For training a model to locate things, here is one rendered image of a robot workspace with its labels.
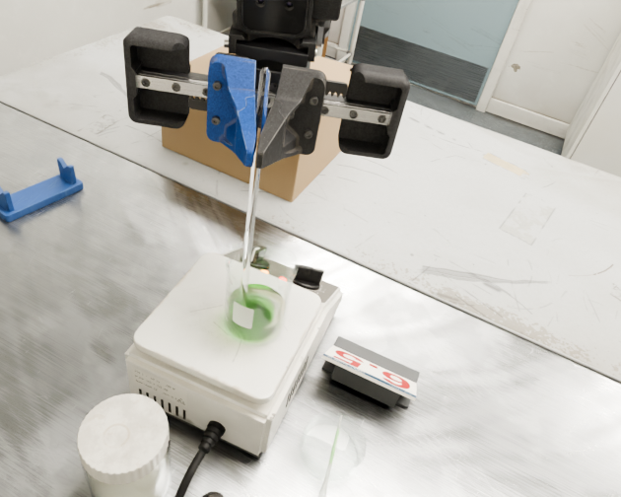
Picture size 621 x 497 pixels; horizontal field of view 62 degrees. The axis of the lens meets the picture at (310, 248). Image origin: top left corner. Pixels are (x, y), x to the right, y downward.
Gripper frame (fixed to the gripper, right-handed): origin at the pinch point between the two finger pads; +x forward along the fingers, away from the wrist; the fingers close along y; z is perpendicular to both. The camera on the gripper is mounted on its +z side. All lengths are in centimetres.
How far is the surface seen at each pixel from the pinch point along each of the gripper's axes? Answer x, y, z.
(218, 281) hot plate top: -4.0, -2.5, -17.1
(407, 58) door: -293, 73, -90
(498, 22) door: -273, 112, -56
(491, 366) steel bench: -5.4, 26.3, -25.9
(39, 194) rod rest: -22.1, -26.2, -24.2
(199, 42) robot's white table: -77, -17, -23
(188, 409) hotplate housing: 5.2, -3.2, -22.8
